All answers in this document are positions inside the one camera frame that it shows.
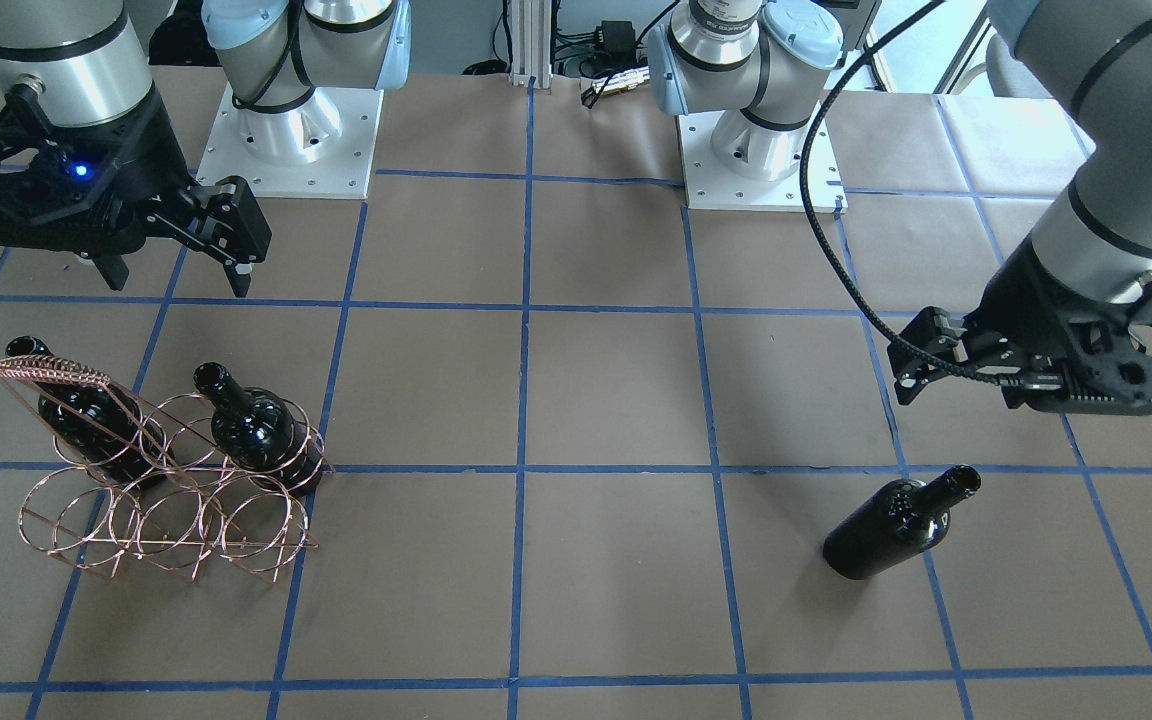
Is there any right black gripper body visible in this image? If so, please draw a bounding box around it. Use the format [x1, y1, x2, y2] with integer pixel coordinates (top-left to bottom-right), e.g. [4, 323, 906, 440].
[86, 85, 197, 249]

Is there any black bottle in basket end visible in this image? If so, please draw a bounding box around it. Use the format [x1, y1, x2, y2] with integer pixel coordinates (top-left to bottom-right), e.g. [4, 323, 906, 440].
[194, 363, 323, 498]

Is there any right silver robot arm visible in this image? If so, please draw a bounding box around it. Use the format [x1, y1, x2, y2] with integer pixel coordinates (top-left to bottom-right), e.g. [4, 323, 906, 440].
[0, 1, 411, 297]

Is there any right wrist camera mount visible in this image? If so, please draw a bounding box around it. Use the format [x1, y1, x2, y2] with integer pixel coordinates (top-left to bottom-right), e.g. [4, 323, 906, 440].
[0, 76, 161, 260]

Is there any black bottle under basket handle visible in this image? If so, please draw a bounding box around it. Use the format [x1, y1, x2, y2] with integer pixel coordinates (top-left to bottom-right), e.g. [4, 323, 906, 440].
[37, 382, 166, 491]

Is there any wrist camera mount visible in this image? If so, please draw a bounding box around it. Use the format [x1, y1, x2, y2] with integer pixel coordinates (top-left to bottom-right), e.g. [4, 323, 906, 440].
[0, 76, 161, 260]
[998, 275, 1152, 416]

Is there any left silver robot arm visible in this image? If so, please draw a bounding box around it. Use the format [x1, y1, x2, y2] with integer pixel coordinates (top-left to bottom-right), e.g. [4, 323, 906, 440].
[646, 1, 1152, 416]

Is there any aluminium frame post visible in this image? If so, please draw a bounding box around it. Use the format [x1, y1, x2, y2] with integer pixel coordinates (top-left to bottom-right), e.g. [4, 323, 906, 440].
[503, 0, 553, 91]

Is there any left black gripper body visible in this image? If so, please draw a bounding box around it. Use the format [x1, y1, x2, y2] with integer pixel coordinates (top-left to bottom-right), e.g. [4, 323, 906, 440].
[967, 238, 1152, 386]

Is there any black wine bottle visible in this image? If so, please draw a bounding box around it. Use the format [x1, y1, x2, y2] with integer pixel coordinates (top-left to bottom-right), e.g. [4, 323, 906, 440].
[823, 465, 982, 579]

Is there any grey office chair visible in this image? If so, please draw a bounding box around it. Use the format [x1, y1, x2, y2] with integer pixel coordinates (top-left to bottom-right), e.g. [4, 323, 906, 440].
[986, 33, 1052, 100]

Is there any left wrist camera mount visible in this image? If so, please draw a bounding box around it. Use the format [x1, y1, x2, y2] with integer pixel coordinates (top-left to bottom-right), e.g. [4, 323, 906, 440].
[998, 275, 1152, 416]

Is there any copper wire wine basket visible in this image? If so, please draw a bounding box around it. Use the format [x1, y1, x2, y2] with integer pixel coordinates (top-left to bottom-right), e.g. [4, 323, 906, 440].
[0, 353, 332, 583]

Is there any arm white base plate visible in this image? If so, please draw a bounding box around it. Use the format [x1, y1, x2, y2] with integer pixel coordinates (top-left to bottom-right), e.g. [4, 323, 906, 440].
[196, 88, 385, 200]
[677, 109, 849, 213]

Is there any black power adapter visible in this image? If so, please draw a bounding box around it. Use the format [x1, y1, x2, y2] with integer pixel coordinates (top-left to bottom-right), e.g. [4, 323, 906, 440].
[594, 18, 637, 59]

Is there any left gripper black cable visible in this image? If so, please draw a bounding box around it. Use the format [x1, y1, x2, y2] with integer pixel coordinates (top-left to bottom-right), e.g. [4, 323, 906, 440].
[799, 0, 1037, 386]

